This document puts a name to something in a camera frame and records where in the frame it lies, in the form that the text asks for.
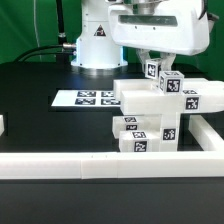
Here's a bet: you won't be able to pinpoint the white chair seat part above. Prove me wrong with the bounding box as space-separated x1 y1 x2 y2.
145 113 180 152

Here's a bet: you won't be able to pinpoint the white U-shaped fence frame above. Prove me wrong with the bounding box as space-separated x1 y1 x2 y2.
0 115 224 180

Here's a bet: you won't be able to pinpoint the white chair backrest part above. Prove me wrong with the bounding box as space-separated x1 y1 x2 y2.
113 78 224 115

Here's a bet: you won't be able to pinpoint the white tagged nut cube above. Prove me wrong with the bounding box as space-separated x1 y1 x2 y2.
159 71 184 94

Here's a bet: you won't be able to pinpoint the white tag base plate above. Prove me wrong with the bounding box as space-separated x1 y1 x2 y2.
52 90 120 107

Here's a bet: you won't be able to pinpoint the black cables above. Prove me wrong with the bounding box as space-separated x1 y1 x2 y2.
13 0 78 63

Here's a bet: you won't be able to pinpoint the white small chair post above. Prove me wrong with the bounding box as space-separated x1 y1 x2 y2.
112 116 146 139

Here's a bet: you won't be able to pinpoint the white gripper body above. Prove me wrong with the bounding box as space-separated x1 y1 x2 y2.
108 0 210 55

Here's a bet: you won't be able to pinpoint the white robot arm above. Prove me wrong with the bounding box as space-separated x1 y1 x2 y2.
72 0 210 70

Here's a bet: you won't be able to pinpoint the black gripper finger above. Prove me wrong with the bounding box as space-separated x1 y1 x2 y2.
161 53 176 71
136 49 150 66

